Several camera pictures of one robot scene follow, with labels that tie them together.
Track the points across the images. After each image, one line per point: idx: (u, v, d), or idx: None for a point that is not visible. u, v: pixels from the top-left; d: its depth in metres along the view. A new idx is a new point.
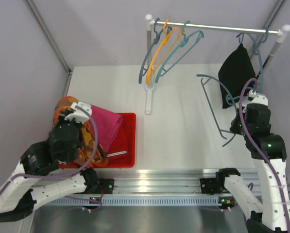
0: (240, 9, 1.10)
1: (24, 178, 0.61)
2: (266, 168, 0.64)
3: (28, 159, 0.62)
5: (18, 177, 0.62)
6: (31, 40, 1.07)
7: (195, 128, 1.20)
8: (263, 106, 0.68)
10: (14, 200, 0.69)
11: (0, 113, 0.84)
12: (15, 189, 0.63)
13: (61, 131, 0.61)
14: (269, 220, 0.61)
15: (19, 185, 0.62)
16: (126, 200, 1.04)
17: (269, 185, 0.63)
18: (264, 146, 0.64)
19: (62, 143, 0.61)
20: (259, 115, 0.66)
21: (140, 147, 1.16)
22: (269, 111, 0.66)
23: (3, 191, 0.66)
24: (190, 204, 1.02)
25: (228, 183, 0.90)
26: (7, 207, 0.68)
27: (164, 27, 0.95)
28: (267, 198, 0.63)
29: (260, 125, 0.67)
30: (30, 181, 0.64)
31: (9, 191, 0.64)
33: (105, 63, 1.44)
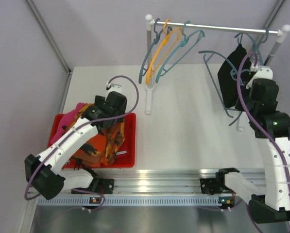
0: (240, 9, 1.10)
1: (91, 126, 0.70)
2: (270, 147, 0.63)
3: (93, 113, 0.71)
5: (85, 126, 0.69)
6: (31, 40, 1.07)
7: (195, 128, 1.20)
8: (271, 81, 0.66)
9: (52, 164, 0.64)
10: (66, 157, 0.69)
11: (0, 113, 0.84)
12: (81, 136, 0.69)
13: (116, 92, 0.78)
14: (273, 200, 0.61)
15: (85, 132, 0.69)
16: (126, 200, 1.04)
17: (274, 164, 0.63)
18: (270, 124, 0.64)
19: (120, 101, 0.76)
20: (266, 92, 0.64)
21: (139, 147, 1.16)
22: (277, 88, 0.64)
23: (62, 143, 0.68)
24: (191, 204, 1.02)
25: (228, 179, 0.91)
26: (59, 163, 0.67)
27: (164, 27, 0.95)
28: (272, 177, 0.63)
29: (266, 104, 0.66)
30: (93, 132, 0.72)
31: (74, 140, 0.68)
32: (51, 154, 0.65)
33: (105, 63, 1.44)
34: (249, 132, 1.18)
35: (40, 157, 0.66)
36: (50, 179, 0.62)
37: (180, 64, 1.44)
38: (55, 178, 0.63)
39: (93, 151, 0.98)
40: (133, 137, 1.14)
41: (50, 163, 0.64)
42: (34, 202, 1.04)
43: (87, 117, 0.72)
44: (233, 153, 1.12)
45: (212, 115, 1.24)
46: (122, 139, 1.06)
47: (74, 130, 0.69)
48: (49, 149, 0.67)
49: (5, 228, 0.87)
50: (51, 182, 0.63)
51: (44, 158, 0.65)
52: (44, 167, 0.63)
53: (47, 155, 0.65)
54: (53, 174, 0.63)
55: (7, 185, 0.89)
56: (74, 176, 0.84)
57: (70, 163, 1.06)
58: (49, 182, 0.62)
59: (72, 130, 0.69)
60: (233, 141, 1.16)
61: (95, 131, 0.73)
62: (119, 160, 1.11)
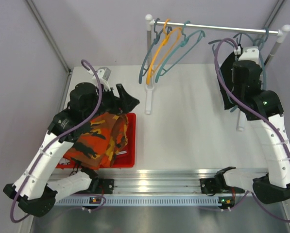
0: (241, 9, 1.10)
1: (59, 143, 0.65)
2: (266, 127, 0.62)
3: (59, 125, 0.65)
5: (51, 146, 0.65)
6: (31, 40, 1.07)
7: (195, 128, 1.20)
8: (251, 61, 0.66)
9: (27, 194, 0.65)
10: (44, 180, 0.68)
11: (1, 113, 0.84)
12: (51, 157, 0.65)
13: (81, 88, 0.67)
14: (279, 179, 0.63)
15: (54, 151, 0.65)
16: (126, 200, 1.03)
17: (272, 143, 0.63)
18: (261, 105, 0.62)
19: (87, 98, 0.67)
20: (250, 74, 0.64)
21: (140, 146, 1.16)
22: (258, 68, 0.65)
23: (33, 170, 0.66)
24: (194, 204, 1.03)
25: (227, 178, 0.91)
26: (37, 190, 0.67)
27: (164, 27, 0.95)
28: (272, 157, 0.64)
29: (251, 85, 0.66)
30: (64, 147, 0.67)
31: (43, 163, 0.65)
32: (25, 184, 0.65)
33: (105, 62, 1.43)
34: (248, 132, 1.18)
35: (16, 186, 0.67)
36: (32, 205, 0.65)
37: (180, 64, 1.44)
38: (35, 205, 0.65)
39: (93, 155, 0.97)
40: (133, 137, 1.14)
41: (26, 194, 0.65)
42: None
43: (54, 131, 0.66)
44: (233, 153, 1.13)
45: (212, 115, 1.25)
46: (125, 143, 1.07)
47: (42, 153, 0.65)
48: (23, 177, 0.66)
49: (5, 228, 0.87)
50: (35, 207, 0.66)
51: (20, 188, 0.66)
52: (22, 198, 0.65)
53: (22, 184, 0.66)
54: (33, 201, 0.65)
55: None
56: (69, 183, 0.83)
57: (70, 163, 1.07)
58: (33, 207, 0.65)
59: (40, 152, 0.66)
60: (233, 141, 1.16)
61: (67, 145, 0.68)
62: (119, 160, 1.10)
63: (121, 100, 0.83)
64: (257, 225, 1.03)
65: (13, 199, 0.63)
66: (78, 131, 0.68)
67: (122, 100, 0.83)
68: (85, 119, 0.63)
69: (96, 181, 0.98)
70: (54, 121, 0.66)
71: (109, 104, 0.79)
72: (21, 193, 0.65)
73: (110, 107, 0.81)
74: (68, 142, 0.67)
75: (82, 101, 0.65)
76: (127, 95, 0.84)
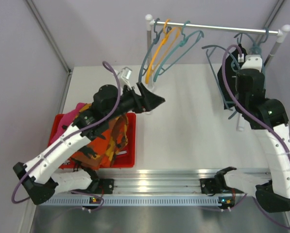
0: (240, 9, 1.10)
1: (79, 137, 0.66)
2: (271, 137, 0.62)
3: (84, 122, 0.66)
5: (72, 137, 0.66)
6: (31, 40, 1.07)
7: (195, 128, 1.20)
8: (255, 70, 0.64)
9: (36, 176, 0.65)
10: (54, 167, 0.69)
11: (1, 113, 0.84)
12: (68, 147, 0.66)
13: (104, 91, 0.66)
14: (283, 189, 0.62)
15: (74, 142, 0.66)
16: (126, 200, 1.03)
17: (277, 153, 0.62)
18: (265, 114, 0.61)
19: (109, 102, 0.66)
20: (254, 82, 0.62)
21: (140, 146, 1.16)
22: (262, 76, 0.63)
23: (48, 154, 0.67)
24: (195, 204, 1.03)
25: (228, 179, 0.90)
26: (45, 174, 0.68)
27: (164, 27, 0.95)
28: (277, 166, 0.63)
29: (255, 93, 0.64)
30: (83, 141, 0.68)
31: (60, 151, 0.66)
32: (36, 166, 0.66)
33: (105, 62, 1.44)
34: (248, 132, 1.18)
35: (26, 166, 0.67)
36: (36, 190, 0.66)
37: (180, 64, 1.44)
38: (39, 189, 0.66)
39: (93, 155, 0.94)
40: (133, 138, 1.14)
41: (34, 175, 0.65)
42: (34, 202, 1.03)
43: (77, 124, 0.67)
44: (233, 153, 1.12)
45: (212, 115, 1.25)
46: (126, 144, 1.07)
47: (61, 141, 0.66)
48: (36, 159, 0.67)
49: (5, 228, 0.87)
50: (36, 192, 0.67)
51: (30, 168, 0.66)
52: (29, 178, 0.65)
53: (33, 165, 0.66)
54: (37, 185, 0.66)
55: (7, 185, 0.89)
56: (71, 179, 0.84)
57: (70, 163, 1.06)
58: (35, 192, 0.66)
59: (59, 140, 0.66)
60: (233, 141, 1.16)
61: (86, 141, 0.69)
62: (119, 160, 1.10)
63: (142, 99, 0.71)
64: (257, 225, 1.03)
65: (21, 178, 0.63)
66: (100, 130, 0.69)
67: (143, 99, 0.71)
68: (105, 117, 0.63)
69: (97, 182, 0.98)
70: (80, 117, 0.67)
71: (130, 105, 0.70)
72: (29, 174, 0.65)
73: (133, 107, 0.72)
74: (87, 139, 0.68)
75: (105, 103, 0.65)
76: (149, 93, 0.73)
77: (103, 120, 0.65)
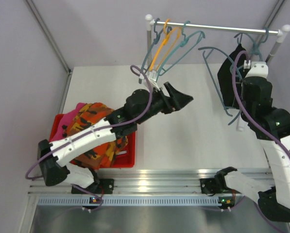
0: (240, 9, 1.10)
1: (109, 132, 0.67)
2: (278, 149, 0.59)
3: (115, 121, 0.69)
5: (102, 130, 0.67)
6: (31, 39, 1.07)
7: (195, 128, 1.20)
8: (262, 78, 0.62)
9: (59, 157, 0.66)
10: (76, 153, 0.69)
11: (0, 113, 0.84)
12: (95, 139, 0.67)
13: (138, 95, 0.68)
14: (287, 200, 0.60)
15: (102, 136, 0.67)
16: (126, 200, 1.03)
17: (282, 165, 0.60)
18: (273, 125, 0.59)
19: (141, 106, 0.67)
20: (261, 92, 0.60)
21: (140, 145, 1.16)
22: (269, 86, 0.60)
23: (76, 139, 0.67)
24: (196, 204, 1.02)
25: (229, 180, 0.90)
26: (66, 158, 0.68)
27: (164, 27, 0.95)
28: (282, 178, 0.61)
29: (263, 103, 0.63)
30: (110, 137, 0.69)
31: (87, 140, 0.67)
32: (62, 146, 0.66)
33: (105, 62, 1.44)
34: (248, 132, 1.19)
35: (52, 144, 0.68)
36: (53, 171, 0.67)
37: (181, 64, 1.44)
38: (56, 171, 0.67)
39: (93, 155, 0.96)
40: (132, 138, 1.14)
41: (58, 156, 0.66)
42: (34, 202, 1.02)
43: (109, 121, 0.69)
44: (234, 153, 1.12)
45: (212, 115, 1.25)
46: (126, 143, 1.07)
47: (91, 131, 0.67)
48: (63, 141, 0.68)
49: (5, 228, 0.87)
50: (52, 174, 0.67)
51: (55, 148, 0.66)
52: (51, 158, 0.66)
53: (59, 146, 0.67)
54: (57, 167, 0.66)
55: (7, 185, 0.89)
56: (78, 173, 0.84)
57: None
58: (51, 173, 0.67)
59: (90, 129, 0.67)
60: (234, 141, 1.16)
61: (112, 138, 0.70)
62: (119, 160, 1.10)
63: (170, 99, 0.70)
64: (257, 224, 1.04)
65: (45, 156, 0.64)
66: (128, 131, 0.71)
67: (172, 99, 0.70)
68: (135, 118, 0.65)
69: (97, 184, 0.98)
70: (113, 114, 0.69)
71: (159, 106, 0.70)
72: (53, 153, 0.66)
73: (162, 108, 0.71)
74: (114, 136, 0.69)
75: (137, 107, 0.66)
76: (177, 92, 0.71)
77: (133, 121, 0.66)
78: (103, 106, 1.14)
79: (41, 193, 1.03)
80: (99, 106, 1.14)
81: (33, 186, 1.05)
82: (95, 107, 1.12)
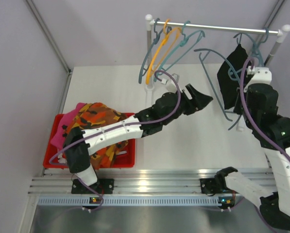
0: (240, 9, 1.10)
1: (138, 129, 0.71)
2: (281, 158, 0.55)
3: (143, 119, 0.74)
5: (131, 125, 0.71)
6: (31, 40, 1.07)
7: (195, 128, 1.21)
8: (268, 87, 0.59)
9: (91, 144, 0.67)
10: (104, 144, 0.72)
11: (1, 113, 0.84)
12: (125, 133, 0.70)
13: (167, 98, 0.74)
14: None
15: (132, 131, 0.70)
16: (125, 200, 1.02)
17: (286, 174, 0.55)
18: (278, 136, 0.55)
19: (169, 107, 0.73)
20: (267, 101, 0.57)
21: (140, 146, 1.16)
22: (276, 93, 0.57)
23: (108, 130, 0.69)
24: (196, 204, 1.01)
25: (229, 182, 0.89)
26: (94, 148, 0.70)
27: (164, 27, 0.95)
28: (285, 187, 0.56)
29: (268, 111, 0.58)
30: (137, 134, 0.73)
31: (118, 133, 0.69)
32: (94, 135, 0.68)
33: (105, 62, 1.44)
34: (248, 132, 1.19)
35: (84, 131, 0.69)
36: (81, 158, 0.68)
37: (180, 64, 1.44)
38: (84, 159, 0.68)
39: (93, 155, 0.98)
40: (132, 140, 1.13)
41: (89, 143, 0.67)
42: (34, 202, 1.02)
43: (138, 118, 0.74)
44: (234, 153, 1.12)
45: (212, 115, 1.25)
46: (126, 144, 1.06)
47: (122, 125, 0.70)
48: (94, 130, 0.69)
49: (6, 228, 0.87)
50: (79, 160, 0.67)
51: (88, 135, 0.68)
52: (82, 144, 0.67)
53: (91, 134, 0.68)
54: (86, 154, 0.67)
55: (7, 185, 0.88)
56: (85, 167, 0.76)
57: None
58: (79, 160, 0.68)
59: (121, 124, 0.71)
60: (234, 141, 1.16)
61: (137, 135, 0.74)
62: (119, 160, 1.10)
63: (193, 99, 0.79)
64: (256, 224, 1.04)
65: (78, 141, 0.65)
66: (154, 129, 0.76)
67: (194, 99, 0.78)
68: (163, 118, 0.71)
69: (97, 185, 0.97)
70: (142, 113, 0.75)
71: (182, 106, 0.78)
72: (85, 140, 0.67)
73: (185, 108, 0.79)
74: (140, 133, 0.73)
75: (166, 108, 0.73)
76: (198, 93, 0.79)
77: (161, 120, 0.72)
78: (103, 106, 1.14)
79: (41, 193, 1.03)
80: (99, 106, 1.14)
81: (33, 186, 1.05)
82: (95, 107, 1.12)
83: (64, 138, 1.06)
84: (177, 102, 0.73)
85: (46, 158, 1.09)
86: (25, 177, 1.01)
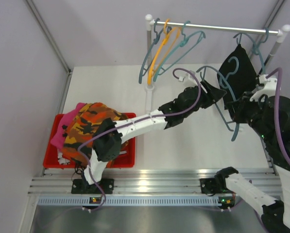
0: (241, 9, 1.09)
1: (162, 120, 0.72)
2: None
3: (167, 112, 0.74)
5: (158, 117, 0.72)
6: (31, 40, 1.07)
7: (196, 127, 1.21)
8: (289, 102, 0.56)
9: (123, 134, 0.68)
10: (133, 135, 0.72)
11: (0, 114, 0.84)
12: (152, 124, 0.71)
13: (189, 91, 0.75)
14: None
15: (158, 123, 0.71)
16: (126, 200, 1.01)
17: None
18: None
19: (192, 99, 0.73)
20: (288, 120, 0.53)
21: (140, 145, 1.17)
22: None
23: (137, 121, 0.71)
24: (196, 204, 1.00)
25: (229, 183, 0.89)
26: (124, 138, 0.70)
27: (165, 27, 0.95)
28: None
29: (286, 129, 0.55)
30: (161, 125, 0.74)
31: (145, 124, 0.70)
32: (126, 125, 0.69)
33: (105, 62, 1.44)
34: (248, 132, 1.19)
35: (115, 123, 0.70)
36: (113, 147, 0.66)
37: (180, 64, 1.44)
38: (116, 147, 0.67)
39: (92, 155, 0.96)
40: (133, 141, 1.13)
41: (122, 133, 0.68)
42: (34, 202, 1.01)
43: (162, 110, 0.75)
44: (233, 153, 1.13)
45: (212, 116, 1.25)
46: (126, 144, 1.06)
47: (148, 117, 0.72)
48: (125, 121, 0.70)
49: (6, 227, 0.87)
50: (110, 150, 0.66)
51: (119, 125, 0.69)
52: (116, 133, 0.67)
53: (122, 124, 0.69)
54: (119, 143, 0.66)
55: (7, 185, 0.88)
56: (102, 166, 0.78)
57: (70, 163, 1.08)
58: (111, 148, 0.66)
59: (147, 116, 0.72)
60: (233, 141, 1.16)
61: (159, 127, 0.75)
62: (119, 160, 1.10)
63: (209, 93, 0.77)
64: (255, 224, 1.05)
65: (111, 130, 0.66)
66: (176, 122, 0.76)
67: (210, 93, 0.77)
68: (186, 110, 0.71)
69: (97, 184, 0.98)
70: (164, 107, 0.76)
71: (200, 100, 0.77)
72: (117, 130, 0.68)
73: (203, 101, 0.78)
74: (163, 125, 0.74)
75: (188, 102, 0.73)
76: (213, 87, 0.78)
77: (183, 112, 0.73)
78: (103, 106, 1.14)
79: (41, 193, 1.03)
80: (99, 106, 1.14)
81: (33, 186, 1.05)
82: (96, 108, 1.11)
83: (64, 138, 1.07)
84: (198, 95, 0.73)
85: (46, 158, 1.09)
86: (25, 177, 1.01)
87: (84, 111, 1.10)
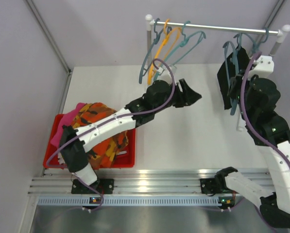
0: (241, 9, 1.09)
1: (131, 120, 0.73)
2: (274, 154, 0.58)
3: (134, 110, 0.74)
5: (124, 116, 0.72)
6: (31, 40, 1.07)
7: (196, 126, 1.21)
8: (272, 85, 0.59)
9: (86, 141, 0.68)
10: (100, 139, 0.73)
11: (0, 114, 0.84)
12: (118, 125, 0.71)
13: (157, 85, 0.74)
14: (287, 205, 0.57)
15: (125, 123, 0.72)
16: (125, 200, 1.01)
17: (281, 171, 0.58)
18: (269, 131, 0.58)
19: (159, 96, 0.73)
20: (268, 102, 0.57)
21: (139, 145, 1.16)
22: (278, 95, 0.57)
23: (100, 126, 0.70)
24: (196, 204, 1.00)
25: (229, 181, 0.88)
26: (92, 144, 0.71)
27: (164, 27, 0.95)
28: (281, 183, 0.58)
29: (265, 110, 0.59)
30: (129, 124, 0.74)
31: (110, 126, 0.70)
32: (89, 131, 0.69)
33: (105, 62, 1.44)
34: None
35: (77, 129, 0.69)
36: (79, 155, 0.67)
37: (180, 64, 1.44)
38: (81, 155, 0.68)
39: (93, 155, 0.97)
40: (132, 140, 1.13)
41: (84, 140, 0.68)
42: (34, 202, 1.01)
43: (130, 109, 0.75)
44: (233, 153, 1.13)
45: (212, 115, 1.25)
46: (126, 144, 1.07)
47: (113, 118, 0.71)
48: (87, 127, 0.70)
49: (6, 228, 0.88)
50: (76, 158, 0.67)
51: (81, 133, 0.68)
52: (78, 141, 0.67)
53: (85, 130, 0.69)
54: (82, 151, 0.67)
55: (7, 185, 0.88)
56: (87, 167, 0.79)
57: None
58: (76, 157, 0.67)
59: (112, 117, 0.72)
60: (233, 141, 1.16)
61: (130, 125, 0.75)
62: (119, 160, 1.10)
63: (183, 94, 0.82)
64: (256, 224, 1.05)
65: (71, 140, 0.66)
66: (147, 118, 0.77)
67: (184, 94, 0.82)
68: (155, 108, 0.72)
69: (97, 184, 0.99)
70: (132, 103, 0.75)
71: (174, 99, 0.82)
72: (79, 137, 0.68)
73: (176, 101, 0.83)
74: (133, 124, 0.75)
75: (157, 95, 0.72)
76: (189, 89, 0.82)
77: (153, 109, 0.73)
78: (103, 106, 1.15)
79: (41, 193, 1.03)
80: (99, 106, 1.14)
81: (33, 186, 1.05)
82: (94, 108, 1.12)
83: None
84: (170, 95, 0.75)
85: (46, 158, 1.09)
86: (25, 178, 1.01)
87: (84, 111, 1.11)
